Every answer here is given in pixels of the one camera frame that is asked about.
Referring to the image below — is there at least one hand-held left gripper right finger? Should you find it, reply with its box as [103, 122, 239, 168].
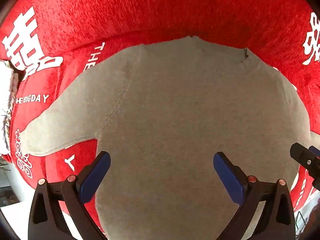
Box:
[213, 151, 297, 240]

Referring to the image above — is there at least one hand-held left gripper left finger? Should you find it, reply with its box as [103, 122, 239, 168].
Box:
[27, 151, 112, 240]

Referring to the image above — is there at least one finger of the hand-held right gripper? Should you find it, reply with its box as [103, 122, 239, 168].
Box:
[289, 142, 320, 191]

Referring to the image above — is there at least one grey shirt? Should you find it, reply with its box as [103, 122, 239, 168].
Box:
[21, 36, 313, 240]

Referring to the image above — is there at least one white fringed cloth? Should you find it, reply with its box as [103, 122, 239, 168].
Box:
[0, 60, 20, 155]

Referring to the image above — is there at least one red printed blanket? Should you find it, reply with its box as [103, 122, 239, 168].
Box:
[0, 0, 320, 238]

